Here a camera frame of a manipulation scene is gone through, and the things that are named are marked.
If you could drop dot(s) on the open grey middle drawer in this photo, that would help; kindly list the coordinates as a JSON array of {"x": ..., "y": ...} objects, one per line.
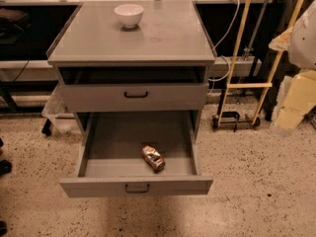
[{"x": 111, "y": 164}]

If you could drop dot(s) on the clear plastic bin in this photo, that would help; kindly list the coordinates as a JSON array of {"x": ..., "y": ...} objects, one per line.
[{"x": 55, "y": 111}]

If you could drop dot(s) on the white ceramic bowl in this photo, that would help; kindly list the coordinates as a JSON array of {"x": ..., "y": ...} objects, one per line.
[{"x": 129, "y": 15}]

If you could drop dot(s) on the closed grey upper drawer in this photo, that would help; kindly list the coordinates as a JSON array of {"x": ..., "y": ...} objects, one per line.
[{"x": 134, "y": 97}]

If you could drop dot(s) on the grey drawer cabinet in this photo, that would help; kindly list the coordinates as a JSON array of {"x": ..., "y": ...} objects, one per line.
[{"x": 168, "y": 46}]

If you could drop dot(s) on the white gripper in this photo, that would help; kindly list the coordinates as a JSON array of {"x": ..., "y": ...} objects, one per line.
[{"x": 303, "y": 41}]

